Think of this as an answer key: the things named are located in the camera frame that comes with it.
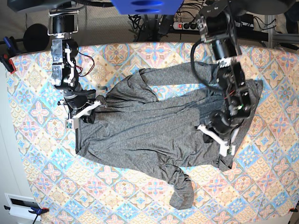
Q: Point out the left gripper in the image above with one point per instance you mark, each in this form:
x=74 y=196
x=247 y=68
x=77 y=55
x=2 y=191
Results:
x=223 y=130

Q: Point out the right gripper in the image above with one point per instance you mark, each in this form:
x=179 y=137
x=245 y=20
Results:
x=81 y=107

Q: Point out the grey t-shirt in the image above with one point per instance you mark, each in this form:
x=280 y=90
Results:
x=138 y=131

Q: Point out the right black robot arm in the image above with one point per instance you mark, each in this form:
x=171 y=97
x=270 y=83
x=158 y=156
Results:
x=62 y=24

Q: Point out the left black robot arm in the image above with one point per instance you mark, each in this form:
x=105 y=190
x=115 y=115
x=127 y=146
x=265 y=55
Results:
x=216 y=26

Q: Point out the black round stool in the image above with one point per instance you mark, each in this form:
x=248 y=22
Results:
x=36 y=38

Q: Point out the red blue table clamp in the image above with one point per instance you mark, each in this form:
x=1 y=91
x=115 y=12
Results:
x=12 y=50

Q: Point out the black power strip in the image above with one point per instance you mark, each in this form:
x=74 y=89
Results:
x=185 y=26

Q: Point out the orange blue corner clamp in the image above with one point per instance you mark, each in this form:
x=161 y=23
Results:
x=37 y=212

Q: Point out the white wall outlet box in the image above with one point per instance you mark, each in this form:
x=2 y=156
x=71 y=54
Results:
x=20 y=201

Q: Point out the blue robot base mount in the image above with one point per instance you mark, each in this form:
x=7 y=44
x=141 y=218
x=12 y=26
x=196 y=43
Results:
x=167 y=7

